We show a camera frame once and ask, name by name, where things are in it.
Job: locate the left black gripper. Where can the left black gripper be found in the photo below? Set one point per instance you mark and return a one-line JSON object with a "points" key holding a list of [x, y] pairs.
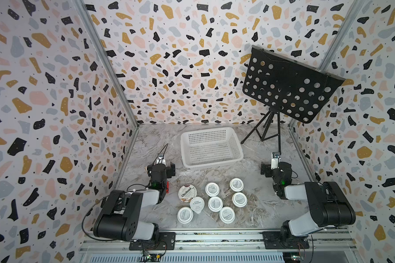
{"points": [[169, 171]]}

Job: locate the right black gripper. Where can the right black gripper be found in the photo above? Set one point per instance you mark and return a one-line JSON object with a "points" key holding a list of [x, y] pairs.
{"points": [[267, 167]]}

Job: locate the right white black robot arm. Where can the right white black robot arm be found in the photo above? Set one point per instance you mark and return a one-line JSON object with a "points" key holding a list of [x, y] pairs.
{"points": [[328, 207]]}

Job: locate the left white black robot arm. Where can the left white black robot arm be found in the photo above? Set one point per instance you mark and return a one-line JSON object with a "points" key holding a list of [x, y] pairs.
{"points": [[119, 217]]}

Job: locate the Chobani yogurt cup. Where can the Chobani yogurt cup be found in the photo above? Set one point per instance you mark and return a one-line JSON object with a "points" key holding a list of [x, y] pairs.
{"points": [[187, 192]]}

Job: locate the white teardrop lid yogurt cup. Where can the white teardrop lid yogurt cup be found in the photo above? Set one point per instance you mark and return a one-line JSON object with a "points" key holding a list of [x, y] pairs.
{"points": [[197, 204]]}

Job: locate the white plastic basket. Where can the white plastic basket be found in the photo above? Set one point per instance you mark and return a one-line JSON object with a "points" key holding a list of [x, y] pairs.
{"points": [[208, 148]]}

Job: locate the black perforated music stand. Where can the black perforated music stand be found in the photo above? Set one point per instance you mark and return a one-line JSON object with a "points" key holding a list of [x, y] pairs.
{"points": [[287, 87]]}

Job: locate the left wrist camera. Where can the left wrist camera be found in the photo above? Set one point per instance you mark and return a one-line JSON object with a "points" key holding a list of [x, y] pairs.
{"points": [[160, 160]]}

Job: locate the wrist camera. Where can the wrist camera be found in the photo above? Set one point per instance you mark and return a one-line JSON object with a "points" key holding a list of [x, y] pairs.
{"points": [[275, 160], [160, 160]]}

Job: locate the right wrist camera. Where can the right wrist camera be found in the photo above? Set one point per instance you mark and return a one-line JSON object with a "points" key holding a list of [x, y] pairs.
{"points": [[275, 160]]}

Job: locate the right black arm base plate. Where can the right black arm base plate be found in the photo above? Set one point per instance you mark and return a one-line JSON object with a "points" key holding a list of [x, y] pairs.
{"points": [[283, 240]]}

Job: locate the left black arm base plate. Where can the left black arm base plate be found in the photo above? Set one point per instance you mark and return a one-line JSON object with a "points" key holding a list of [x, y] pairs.
{"points": [[153, 243]]}

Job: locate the aluminium front rail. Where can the aluminium front rail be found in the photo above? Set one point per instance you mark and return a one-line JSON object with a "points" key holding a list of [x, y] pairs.
{"points": [[226, 246]]}

